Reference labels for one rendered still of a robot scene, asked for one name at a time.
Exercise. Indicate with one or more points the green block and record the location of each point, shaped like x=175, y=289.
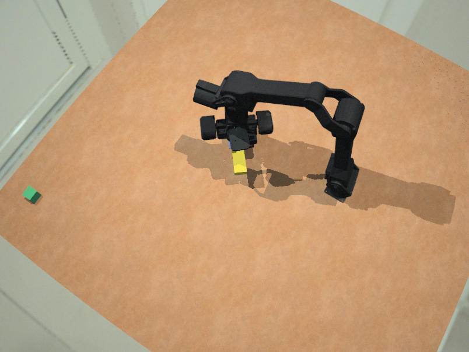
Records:
x=31, y=194

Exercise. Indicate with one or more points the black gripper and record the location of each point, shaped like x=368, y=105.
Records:
x=209, y=127

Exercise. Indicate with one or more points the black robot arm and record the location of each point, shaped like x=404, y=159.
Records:
x=239, y=93

